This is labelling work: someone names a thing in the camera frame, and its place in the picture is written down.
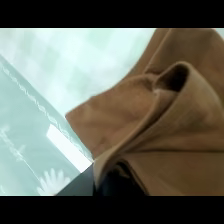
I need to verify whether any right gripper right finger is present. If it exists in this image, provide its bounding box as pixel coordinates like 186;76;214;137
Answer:
98;160;148;197

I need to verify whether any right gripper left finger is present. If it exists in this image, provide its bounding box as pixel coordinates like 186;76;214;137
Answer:
54;163;98;197

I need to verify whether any brown shirt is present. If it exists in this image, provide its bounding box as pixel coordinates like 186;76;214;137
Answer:
64;28;224;197

